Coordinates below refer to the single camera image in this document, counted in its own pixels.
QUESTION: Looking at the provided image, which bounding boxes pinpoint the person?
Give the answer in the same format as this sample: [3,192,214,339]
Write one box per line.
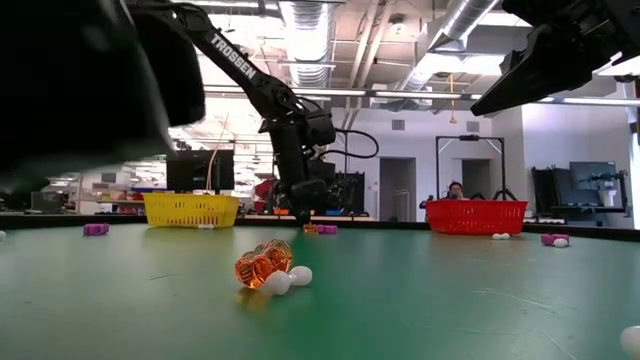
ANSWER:
[442,179,466,201]

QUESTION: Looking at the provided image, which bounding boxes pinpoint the slim silver ventilation duct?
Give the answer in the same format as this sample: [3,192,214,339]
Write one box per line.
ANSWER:
[399,0,501,94]

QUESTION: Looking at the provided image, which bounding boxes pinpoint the black desk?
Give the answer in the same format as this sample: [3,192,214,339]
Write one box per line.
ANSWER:
[563,203,632,218]

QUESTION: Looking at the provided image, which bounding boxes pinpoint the grey door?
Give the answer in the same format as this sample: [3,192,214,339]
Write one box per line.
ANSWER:
[460,157,493,200]
[378,156,418,223]

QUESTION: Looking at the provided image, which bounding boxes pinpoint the yellow hanging cord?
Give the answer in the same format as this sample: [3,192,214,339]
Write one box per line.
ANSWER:
[448,72,459,125]

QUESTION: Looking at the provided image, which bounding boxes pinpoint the dark desk monitor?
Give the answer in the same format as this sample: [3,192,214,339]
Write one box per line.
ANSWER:
[568,160,620,192]

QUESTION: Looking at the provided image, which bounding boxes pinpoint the yellow plastic basket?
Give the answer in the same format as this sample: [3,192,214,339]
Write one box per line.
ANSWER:
[142,193,241,230]

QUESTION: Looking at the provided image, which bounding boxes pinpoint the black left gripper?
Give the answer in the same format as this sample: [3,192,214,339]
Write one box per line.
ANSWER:
[285,158,337,227]

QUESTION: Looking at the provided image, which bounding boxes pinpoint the long LED light bar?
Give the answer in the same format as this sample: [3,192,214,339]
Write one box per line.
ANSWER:
[202,84,640,108]

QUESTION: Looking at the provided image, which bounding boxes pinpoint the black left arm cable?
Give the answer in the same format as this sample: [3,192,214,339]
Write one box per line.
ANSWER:
[333,128,381,160]

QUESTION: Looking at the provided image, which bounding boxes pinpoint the red plastic basket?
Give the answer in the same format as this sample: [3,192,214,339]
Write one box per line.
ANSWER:
[425,199,530,237]

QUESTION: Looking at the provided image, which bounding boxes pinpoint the green table mat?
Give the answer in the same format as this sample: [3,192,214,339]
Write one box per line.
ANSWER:
[0,223,640,360]

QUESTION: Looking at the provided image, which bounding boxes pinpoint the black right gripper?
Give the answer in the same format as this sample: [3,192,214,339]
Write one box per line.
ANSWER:
[469,0,640,117]

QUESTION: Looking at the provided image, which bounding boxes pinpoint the black computer monitor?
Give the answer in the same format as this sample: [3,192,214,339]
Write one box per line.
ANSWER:
[165,148,236,195]

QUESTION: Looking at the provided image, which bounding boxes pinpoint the black gantry frame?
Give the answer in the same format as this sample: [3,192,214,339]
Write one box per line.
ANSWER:
[433,133,507,202]

